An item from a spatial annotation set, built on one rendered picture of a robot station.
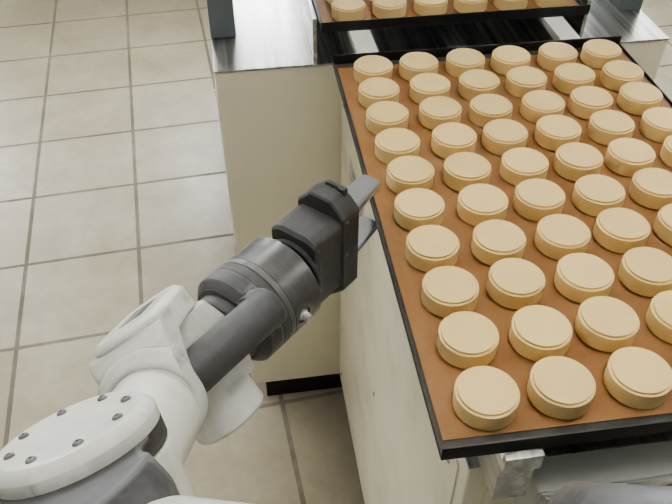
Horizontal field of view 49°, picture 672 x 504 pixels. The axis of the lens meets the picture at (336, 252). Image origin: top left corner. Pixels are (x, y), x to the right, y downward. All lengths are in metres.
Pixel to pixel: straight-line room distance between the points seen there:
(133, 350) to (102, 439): 0.20
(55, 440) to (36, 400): 1.48
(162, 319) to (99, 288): 1.50
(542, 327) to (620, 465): 0.13
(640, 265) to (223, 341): 0.38
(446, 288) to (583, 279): 0.12
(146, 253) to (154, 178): 0.34
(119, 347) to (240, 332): 0.09
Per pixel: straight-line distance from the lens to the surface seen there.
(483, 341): 0.62
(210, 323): 0.60
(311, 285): 0.64
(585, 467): 0.67
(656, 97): 0.97
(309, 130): 1.20
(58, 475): 0.33
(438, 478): 0.76
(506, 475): 0.60
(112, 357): 0.54
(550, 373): 0.61
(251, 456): 1.64
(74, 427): 0.36
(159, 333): 0.53
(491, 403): 0.58
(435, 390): 0.60
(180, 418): 0.49
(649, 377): 0.63
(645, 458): 0.69
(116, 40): 3.20
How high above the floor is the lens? 1.38
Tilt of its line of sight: 43 degrees down
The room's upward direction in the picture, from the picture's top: straight up
